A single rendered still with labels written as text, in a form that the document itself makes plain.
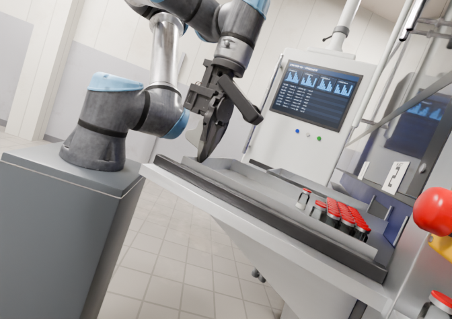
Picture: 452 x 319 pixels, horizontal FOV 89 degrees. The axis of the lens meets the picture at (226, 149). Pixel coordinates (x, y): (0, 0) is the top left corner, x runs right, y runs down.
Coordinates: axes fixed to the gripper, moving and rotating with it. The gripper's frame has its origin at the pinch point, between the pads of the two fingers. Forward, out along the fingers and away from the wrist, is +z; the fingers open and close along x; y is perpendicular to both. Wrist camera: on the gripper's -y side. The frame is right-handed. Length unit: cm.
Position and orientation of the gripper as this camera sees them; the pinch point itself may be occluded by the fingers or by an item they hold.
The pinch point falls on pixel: (204, 158)
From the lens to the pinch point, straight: 49.2
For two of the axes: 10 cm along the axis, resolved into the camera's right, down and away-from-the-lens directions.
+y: -8.5, -3.6, 3.8
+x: -3.9, -0.5, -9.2
